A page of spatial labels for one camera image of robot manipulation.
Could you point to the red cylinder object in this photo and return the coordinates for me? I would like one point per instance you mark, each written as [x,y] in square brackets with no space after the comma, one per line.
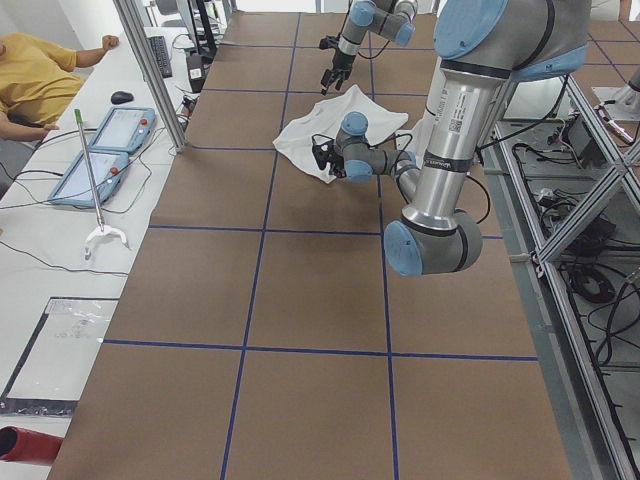
[28,446]

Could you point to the black keyboard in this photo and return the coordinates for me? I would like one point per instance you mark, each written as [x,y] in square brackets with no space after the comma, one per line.
[158,47]

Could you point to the white long-sleeve printed shirt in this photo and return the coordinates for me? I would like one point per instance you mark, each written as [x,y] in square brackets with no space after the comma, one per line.
[295,140]

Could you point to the clear plastic bag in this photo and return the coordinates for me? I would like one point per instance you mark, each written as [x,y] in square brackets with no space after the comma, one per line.
[50,375]

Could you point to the upper blue teach pendant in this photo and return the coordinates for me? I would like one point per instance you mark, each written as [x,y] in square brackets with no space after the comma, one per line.
[124,129]

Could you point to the black computer mouse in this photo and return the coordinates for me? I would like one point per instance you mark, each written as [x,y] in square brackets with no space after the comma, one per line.
[121,97]

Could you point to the person in yellow shirt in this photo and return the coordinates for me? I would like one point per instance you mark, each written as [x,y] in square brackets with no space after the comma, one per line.
[38,82]

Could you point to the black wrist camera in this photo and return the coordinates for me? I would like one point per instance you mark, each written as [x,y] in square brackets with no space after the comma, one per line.
[322,150]
[329,42]

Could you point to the aluminium frame post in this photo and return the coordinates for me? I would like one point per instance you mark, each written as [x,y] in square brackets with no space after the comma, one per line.
[134,29]

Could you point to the reacher grabber stick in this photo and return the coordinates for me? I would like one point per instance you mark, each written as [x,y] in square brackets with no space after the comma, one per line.
[102,229]

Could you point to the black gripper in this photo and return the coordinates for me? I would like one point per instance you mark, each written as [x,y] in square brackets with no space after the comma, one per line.
[336,166]
[340,63]

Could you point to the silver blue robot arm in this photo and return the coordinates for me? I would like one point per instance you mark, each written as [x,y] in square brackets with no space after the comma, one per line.
[480,46]
[391,20]

